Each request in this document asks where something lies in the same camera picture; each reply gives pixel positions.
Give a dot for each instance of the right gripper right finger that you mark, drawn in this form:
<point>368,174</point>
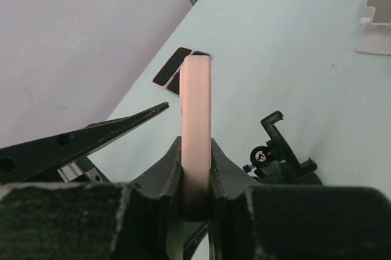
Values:
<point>254,221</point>

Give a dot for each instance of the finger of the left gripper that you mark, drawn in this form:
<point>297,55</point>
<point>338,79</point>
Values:
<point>39,160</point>

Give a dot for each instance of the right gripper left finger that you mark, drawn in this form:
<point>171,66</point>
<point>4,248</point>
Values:
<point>129,220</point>

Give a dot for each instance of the black round base stand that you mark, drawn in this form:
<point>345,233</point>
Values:
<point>276,163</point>

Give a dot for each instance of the black phone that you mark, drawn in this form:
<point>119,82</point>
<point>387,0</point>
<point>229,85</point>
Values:
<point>174,86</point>

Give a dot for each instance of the pink case phone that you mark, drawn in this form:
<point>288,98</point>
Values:
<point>167,72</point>

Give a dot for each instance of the white phone stand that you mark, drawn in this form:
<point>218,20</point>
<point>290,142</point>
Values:
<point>375,39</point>

